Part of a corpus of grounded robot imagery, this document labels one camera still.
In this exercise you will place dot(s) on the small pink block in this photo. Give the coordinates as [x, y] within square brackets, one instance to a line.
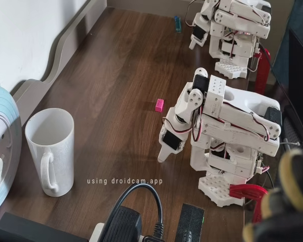
[159, 105]

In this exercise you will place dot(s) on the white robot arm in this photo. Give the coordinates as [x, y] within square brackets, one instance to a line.
[242, 136]

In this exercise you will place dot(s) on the blue lighter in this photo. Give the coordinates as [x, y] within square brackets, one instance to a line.
[177, 24]

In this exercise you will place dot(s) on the black box with green light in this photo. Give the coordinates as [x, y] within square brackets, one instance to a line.
[190, 219]

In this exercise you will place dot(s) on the red table clamp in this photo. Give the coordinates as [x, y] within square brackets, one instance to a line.
[247, 190]
[262, 73]

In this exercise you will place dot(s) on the black power adapter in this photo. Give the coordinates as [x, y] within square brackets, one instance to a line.
[122, 225]

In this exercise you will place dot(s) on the white power strip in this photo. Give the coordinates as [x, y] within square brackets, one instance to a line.
[97, 230]

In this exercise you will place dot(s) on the white ceramic mug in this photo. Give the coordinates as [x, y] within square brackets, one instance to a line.
[58, 153]

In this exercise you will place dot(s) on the black monitor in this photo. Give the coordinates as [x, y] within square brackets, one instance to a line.
[301, 80]

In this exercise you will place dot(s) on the blurry black yellow object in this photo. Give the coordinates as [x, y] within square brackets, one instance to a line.
[293, 176]

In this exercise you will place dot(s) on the grey wavy board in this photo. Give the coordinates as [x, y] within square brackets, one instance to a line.
[65, 40]

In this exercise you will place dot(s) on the flat black bar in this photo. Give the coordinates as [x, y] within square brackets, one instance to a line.
[35, 230]

